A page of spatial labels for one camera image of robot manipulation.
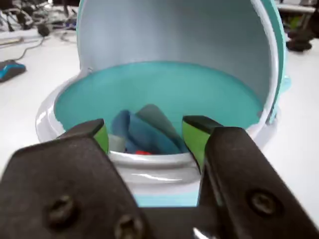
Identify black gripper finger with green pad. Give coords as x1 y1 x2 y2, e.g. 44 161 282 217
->
181 115 319 239
0 119 150 239

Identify blue blocks inside bin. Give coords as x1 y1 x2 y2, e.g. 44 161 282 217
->
111 109 182 155

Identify teal whale-shaped bin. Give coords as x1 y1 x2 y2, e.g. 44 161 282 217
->
34 0 292 209

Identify grey cloth scrap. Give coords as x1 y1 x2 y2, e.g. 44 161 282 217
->
136 104 188 152

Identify black and blue device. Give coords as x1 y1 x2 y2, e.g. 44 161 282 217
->
0 59 27 83

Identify black round desk object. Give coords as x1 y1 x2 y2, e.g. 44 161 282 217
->
286 14 315 52

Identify grey desk cable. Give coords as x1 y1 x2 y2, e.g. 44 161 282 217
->
13 34 52 61

